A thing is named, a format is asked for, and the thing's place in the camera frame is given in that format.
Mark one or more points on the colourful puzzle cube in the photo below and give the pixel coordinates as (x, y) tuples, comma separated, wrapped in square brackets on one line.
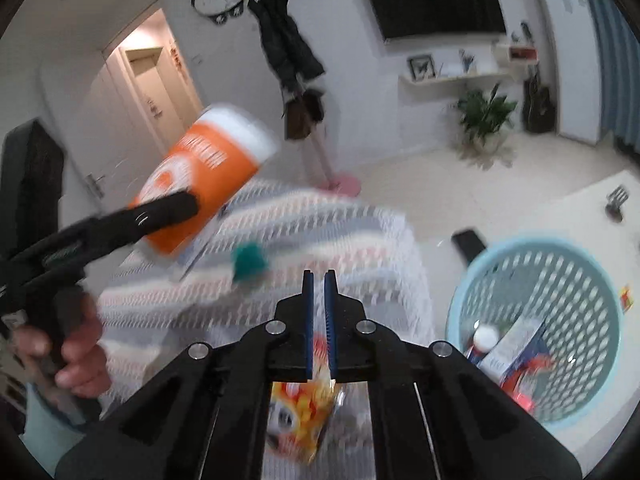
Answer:
[(626, 299)]

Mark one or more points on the brown hanging bag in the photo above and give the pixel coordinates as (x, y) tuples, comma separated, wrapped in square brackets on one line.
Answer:
[(302, 114)]

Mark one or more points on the dark acoustic guitar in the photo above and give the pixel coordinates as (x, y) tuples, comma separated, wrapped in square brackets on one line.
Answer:
[(538, 111)]

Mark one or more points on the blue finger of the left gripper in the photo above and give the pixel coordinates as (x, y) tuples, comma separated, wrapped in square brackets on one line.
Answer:
[(96, 237)]

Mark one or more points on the small dark phone stand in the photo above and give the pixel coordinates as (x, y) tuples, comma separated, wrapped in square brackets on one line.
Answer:
[(614, 203)]

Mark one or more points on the black hanging coat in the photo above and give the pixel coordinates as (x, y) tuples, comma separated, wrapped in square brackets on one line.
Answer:
[(286, 51)]

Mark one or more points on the teal crumpled wrapper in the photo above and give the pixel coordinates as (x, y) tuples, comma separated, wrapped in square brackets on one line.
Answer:
[(248, 261)]

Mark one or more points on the white wall shelf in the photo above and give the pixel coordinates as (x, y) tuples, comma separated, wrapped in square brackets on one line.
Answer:
[(499, 74)]

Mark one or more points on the white curved cube shelf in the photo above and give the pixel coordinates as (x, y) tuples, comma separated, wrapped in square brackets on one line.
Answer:
[(510, 55)]

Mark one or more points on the orange panda snack bag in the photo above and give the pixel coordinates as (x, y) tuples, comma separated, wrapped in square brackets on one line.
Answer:
[(300, 411)]

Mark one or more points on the striped woven sofa cover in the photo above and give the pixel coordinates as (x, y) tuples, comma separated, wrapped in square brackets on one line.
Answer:
[(264, 240)]

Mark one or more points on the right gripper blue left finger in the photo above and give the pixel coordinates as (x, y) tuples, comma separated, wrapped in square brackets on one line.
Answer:
[(308, 302)]

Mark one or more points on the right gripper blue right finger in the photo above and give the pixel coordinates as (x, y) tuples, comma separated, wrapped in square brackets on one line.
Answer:
[(330, 303)]

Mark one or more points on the orange paper cup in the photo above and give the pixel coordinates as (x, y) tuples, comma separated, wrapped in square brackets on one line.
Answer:
[(223, 149)]

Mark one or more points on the white refrigerator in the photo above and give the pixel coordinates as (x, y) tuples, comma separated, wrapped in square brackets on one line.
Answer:
[(577, 63)]

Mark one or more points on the red orange snack wrapper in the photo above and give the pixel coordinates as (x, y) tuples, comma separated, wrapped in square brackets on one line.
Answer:
[(521, 383)]

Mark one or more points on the pink coat stand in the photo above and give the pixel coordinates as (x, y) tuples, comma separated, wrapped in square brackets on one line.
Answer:
[(343, 184)]

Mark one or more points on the person's left hand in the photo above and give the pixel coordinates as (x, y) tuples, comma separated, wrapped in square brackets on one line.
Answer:
[(85, 373)]

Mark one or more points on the white room door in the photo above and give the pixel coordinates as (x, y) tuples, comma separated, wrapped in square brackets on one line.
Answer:
[(101, 128)]

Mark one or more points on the green potted plant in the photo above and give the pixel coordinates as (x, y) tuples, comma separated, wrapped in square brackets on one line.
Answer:
[(483, 115)]

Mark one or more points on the light blue plastic basket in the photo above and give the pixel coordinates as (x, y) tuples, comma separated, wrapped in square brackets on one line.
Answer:
[(559, 321)]

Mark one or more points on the butterfly picture frame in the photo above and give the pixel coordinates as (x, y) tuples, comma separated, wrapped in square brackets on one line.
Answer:
[(421, 67)]

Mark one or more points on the blue striped curtain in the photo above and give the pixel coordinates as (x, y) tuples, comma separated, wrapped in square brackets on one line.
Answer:
[(619, 60)]

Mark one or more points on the pink label plastic bottle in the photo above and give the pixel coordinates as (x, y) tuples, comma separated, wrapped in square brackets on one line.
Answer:
[(495, 344)]

